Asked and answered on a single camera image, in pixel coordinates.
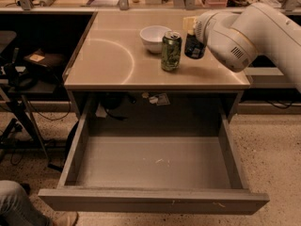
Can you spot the white bowl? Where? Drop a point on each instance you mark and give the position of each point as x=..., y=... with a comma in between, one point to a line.
x=152, y=36

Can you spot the person leg in jeans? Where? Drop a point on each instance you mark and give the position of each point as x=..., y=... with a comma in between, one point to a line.
x=16, y=209

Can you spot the brown shoe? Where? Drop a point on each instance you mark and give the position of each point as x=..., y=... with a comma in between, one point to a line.
x=66, y=219

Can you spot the black bag with note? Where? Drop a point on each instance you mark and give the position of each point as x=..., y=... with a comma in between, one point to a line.
x=46, y=66

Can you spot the grey cabinet with counter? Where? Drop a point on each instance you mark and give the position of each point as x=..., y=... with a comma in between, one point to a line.
x=113, y=57

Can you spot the green soda can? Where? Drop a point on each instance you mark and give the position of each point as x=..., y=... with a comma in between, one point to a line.
x=171, y=51

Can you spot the blue pepsi can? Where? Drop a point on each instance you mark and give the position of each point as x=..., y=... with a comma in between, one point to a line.
x=193, y=48

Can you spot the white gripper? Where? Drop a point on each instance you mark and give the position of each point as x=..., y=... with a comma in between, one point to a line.
x=206, y=24

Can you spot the grey open drawer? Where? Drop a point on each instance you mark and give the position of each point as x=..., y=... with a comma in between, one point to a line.
x=178, y=158

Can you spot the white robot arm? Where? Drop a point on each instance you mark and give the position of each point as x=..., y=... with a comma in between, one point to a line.
x=237, y=39

